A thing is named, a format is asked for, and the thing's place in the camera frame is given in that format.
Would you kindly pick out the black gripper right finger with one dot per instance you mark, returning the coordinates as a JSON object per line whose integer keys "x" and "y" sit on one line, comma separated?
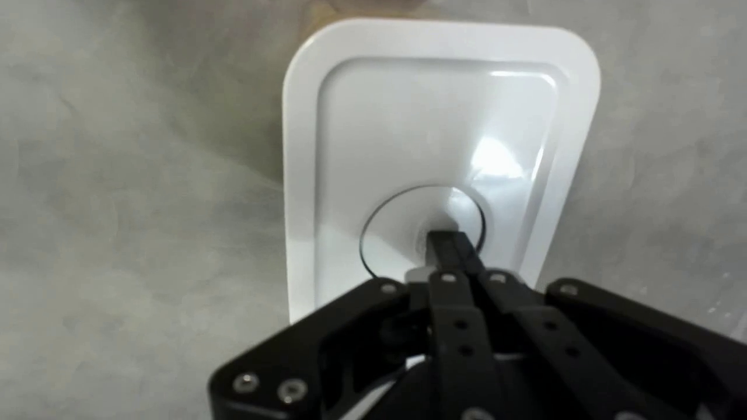
{"x": 621, "y": 357}

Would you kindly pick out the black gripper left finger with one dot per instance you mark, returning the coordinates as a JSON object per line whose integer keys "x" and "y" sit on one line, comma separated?
{"x": 365, "y": 342}

